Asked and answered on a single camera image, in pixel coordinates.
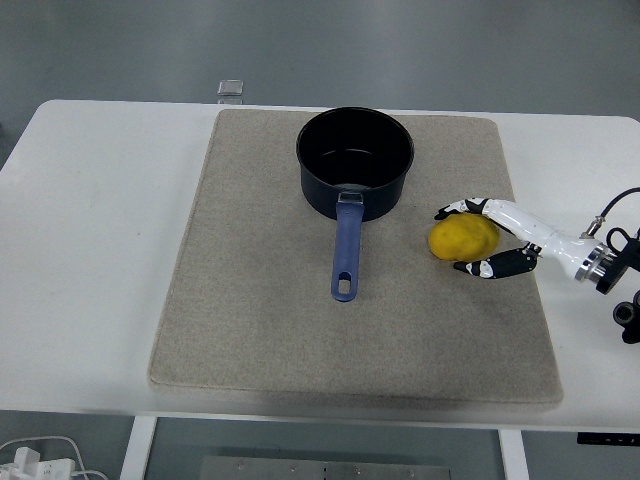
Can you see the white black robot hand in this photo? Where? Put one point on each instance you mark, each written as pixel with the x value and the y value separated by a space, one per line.
pixel 530 232

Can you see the beige fabric mat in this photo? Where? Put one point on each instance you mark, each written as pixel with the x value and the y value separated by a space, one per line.
pixel 350 300

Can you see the black table control panel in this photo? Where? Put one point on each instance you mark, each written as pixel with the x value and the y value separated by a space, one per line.
pixel 608 439

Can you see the white table leg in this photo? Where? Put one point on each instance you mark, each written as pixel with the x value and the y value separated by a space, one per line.
pixel 512 454
pixel 136 447

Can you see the small clear square floor object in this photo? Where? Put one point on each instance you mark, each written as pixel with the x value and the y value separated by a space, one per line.
pixel 230 87

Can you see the white power strip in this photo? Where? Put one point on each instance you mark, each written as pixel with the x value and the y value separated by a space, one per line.
pixel 35 467

